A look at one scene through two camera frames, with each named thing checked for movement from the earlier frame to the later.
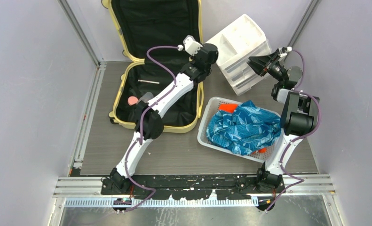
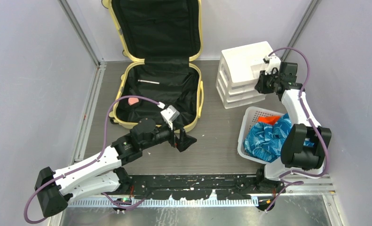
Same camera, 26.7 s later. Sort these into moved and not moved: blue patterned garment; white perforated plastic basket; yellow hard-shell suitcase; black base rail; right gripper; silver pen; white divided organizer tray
Moved: right gripper; blue patterned garment; white perforated plastic basket; white divided organizer tray
Not moved: silver pen; black base rail; yellow hard-shell suitcase
